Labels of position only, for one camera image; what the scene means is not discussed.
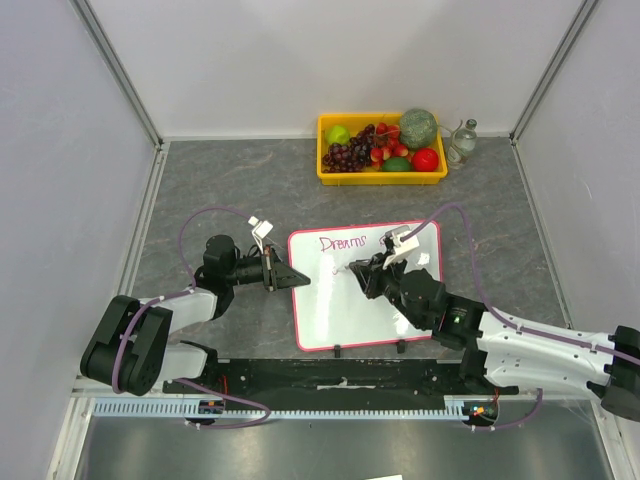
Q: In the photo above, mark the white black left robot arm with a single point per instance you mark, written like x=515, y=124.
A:
x=128, y=348

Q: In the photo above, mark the pink framed whiteboard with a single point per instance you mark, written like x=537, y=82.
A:
x=332, y=309

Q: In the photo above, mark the right aluminium frame post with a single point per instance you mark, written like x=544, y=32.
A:
x=568, y=41

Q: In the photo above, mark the left aluminium frame post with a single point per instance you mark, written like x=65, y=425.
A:
x=104, y=46

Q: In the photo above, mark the clear glass bottle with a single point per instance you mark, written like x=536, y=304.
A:
x=462, y=144

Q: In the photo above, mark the green netted melon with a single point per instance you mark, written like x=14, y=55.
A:
x=418, y=128

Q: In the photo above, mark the yellow plastic fruit bin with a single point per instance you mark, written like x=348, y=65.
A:
x=355, y=122

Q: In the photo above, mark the green apple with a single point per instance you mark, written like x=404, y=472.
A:
x=337, y=134

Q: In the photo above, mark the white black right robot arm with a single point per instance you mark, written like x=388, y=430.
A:
x=508, y=352

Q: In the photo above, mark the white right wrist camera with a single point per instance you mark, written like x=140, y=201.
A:
x=400, y=243

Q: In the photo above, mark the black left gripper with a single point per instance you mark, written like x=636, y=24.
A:
x=278, y=275

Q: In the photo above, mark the light blue slotted cable duct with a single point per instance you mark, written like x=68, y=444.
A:
x=201, y=408

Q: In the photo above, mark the dark purple grape bunch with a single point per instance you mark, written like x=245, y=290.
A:
x=350, y=158

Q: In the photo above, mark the green avocado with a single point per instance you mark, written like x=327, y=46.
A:
x=397, y=164

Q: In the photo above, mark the aluminium frame post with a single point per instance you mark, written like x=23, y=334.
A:
x=104, y=46
x=568, y=41

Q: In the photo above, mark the red tomato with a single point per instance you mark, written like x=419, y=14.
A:
x=425, y=160

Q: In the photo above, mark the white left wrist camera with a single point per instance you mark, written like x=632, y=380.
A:
x=260, y=229

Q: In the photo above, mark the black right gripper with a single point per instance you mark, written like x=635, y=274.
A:
x=379, y=276

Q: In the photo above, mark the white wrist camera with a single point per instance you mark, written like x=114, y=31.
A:
x=260, y=229
x=400, y=243

